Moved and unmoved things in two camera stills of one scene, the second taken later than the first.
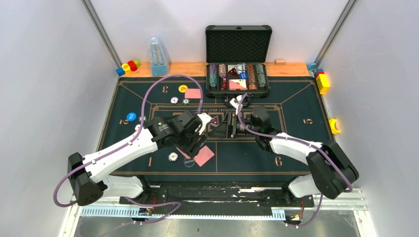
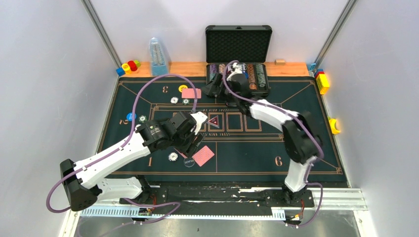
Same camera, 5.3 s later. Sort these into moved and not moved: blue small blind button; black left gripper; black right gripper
Moved: black right gripper
Not moved: black left gripper; blue small blind button
